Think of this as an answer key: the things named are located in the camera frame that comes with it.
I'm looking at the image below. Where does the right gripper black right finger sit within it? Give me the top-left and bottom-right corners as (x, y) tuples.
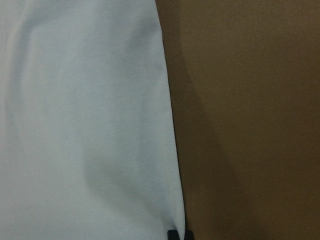
(184, 230), (195, 240)

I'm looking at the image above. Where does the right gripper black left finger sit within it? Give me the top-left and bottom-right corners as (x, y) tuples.
(167, 229), (180, 240)

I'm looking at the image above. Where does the light blue t-shirt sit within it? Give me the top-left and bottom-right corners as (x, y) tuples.
(0, 0), (186, 240)

